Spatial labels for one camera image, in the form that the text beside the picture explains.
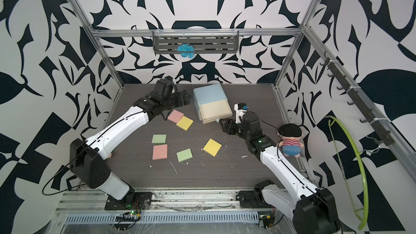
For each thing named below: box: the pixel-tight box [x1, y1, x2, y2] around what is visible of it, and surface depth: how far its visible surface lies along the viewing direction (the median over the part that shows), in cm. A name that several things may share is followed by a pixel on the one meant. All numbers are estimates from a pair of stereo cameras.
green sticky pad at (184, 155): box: [176, 147, 194, 163], surface depth 89 cm
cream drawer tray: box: [198, 99, 233, 125], surface depth 96 cm
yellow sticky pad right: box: [202, 138, 223, 158], surface depth 93 cm
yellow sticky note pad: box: [176, 115, 194, 132], surface depth 102 cm
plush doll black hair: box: [276, 122, 305, 158], surface depth 90 cm
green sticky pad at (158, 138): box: [151, 134, 167, 144], surface depth 96 cm
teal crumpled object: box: [176, 43, 195, 59], surface depth 93 cm
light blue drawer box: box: [192, 83, 229, 121], surface depth 96 cm
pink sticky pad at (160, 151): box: [152, 144, 168, 161], surface depth 91 cm
